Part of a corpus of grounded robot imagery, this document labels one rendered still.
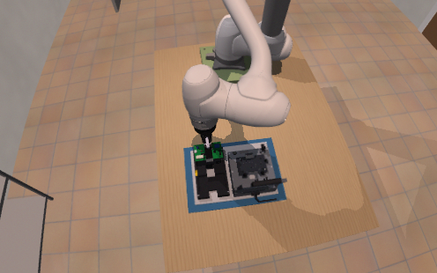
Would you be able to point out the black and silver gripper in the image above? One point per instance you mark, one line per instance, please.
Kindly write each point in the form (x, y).
(206, 139)

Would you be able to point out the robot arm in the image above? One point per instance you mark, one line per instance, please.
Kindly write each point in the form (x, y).
(255, 100)

